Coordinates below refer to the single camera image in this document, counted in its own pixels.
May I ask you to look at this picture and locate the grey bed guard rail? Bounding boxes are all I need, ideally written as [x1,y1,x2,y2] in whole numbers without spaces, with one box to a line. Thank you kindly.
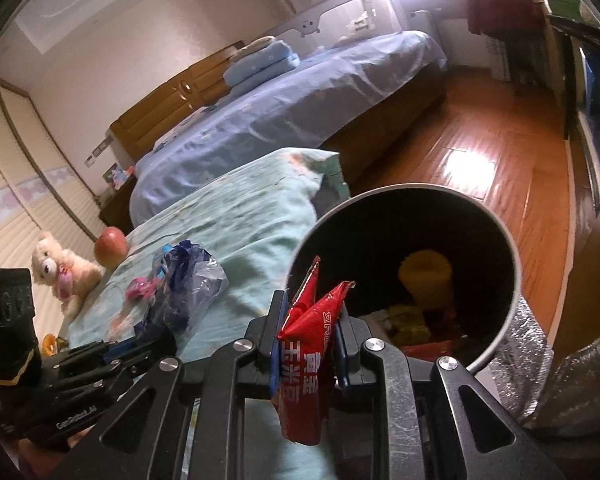
[265,0,408,58]

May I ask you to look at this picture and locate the clear blue plastic bag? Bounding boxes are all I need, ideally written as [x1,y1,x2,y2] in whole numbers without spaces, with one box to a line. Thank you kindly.
[131,240,228,340]

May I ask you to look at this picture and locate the red snack wrapper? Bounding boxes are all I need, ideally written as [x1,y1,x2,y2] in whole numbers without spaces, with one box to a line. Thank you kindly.
[273,257,354,446]

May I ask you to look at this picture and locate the red apple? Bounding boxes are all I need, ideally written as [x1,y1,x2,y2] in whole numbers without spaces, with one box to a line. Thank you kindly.
[94,226,129,271]

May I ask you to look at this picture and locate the framed photo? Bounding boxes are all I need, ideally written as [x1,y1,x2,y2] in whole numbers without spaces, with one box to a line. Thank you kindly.
[102,162,130,191]

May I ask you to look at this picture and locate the dark wooden nightstand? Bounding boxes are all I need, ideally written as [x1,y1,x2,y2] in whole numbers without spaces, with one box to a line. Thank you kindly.
[99,176,137,235]

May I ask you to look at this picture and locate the white teddy bear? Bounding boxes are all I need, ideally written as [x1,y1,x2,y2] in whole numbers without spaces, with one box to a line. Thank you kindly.
[31,232,105,322]

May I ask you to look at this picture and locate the wooden headboard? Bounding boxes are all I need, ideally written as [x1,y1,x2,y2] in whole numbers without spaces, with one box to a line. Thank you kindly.
[110,40,245,162]

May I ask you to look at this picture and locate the silver foil bag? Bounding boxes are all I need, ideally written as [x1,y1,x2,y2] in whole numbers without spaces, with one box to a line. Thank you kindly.
[488,296,600,436]

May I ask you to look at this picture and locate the person left hand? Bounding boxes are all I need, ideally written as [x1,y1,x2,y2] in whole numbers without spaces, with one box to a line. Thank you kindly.
[18,427,92,479]

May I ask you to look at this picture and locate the pink snack pouch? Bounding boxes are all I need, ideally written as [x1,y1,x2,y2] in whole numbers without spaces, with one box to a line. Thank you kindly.
[125,278,161,301]

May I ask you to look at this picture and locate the blue bed sheet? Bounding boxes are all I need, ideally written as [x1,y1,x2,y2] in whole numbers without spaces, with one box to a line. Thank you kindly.
[130,30,446,226]

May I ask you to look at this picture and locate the black round trash bin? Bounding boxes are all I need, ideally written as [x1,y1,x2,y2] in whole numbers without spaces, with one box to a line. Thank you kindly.
[285,184,521,373]

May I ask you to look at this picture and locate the teal floral bed cover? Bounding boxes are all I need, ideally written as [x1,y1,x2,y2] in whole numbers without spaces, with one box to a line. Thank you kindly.
[66,148,350,362]

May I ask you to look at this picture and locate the folded blue quilt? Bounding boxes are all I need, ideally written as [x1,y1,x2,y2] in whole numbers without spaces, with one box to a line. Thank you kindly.
[223,36,299,88]

